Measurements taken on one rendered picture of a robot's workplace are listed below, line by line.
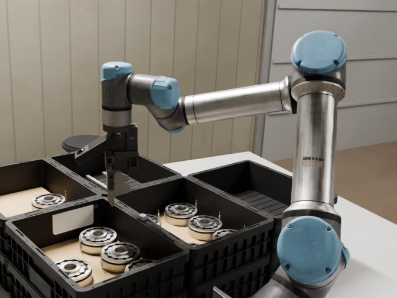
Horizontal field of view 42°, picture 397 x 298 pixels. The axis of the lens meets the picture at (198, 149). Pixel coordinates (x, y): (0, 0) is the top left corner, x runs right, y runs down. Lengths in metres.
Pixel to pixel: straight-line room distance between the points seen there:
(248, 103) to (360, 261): 0.75
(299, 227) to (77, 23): 2.90
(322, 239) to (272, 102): 0.42
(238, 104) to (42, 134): 2.60
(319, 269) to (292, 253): 0.06
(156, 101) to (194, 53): 2.90
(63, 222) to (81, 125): 2.39
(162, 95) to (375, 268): 0.93
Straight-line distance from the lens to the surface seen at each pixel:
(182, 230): 1.57
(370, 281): 1.71
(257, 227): 1.41
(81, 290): 1.12
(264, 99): 1.30
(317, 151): 1.08
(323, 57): 1.14
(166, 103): 1.22
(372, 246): 1.92
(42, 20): 3.64
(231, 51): 4.31
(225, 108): 1.31
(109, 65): 1.28
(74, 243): 1.51
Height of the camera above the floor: 1.54
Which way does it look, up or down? 18 degrees down
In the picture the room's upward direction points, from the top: 3 degrees clockwise
